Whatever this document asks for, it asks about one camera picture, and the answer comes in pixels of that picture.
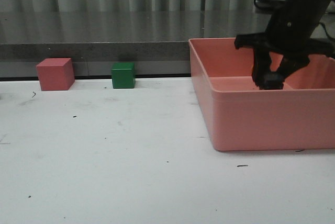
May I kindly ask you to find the pink cube block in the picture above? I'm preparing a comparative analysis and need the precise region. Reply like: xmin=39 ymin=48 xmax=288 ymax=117
xmin=36 ymin=58 xmax=75 ymax=91

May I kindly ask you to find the pink plastic bin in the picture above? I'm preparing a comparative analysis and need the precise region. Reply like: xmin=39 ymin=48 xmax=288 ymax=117
xmin=189 ymin=38 xmax=334 ymax=151

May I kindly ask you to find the green cube block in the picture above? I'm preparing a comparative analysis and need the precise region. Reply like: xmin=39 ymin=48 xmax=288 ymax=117
xmin=111 ymin=62 xmax=136 ymax=89

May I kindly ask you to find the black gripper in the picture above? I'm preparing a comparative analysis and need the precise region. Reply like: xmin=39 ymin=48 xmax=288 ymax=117
xmin=234 ymin=4 xmax=334 ymax=90

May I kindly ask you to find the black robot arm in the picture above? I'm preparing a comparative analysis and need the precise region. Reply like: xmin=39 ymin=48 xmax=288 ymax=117
xmin=234 ymin=0 xmax=334 ymax=90

